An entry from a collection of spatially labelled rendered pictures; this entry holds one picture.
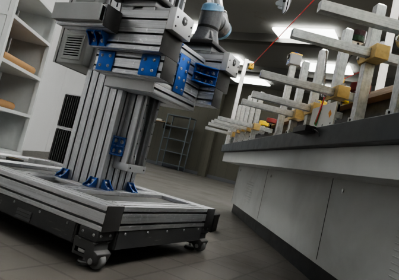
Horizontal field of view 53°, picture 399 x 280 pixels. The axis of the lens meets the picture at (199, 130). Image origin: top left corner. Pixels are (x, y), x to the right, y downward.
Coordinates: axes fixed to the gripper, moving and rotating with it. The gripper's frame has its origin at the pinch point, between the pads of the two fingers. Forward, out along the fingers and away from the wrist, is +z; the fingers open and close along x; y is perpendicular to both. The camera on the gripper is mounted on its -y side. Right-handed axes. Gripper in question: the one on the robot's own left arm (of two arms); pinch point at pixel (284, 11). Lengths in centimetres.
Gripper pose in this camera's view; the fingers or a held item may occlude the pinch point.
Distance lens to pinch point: 224.6
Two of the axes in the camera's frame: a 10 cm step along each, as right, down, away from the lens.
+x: -4.6, -1.8, -8.7
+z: -2.3, 9.7, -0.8
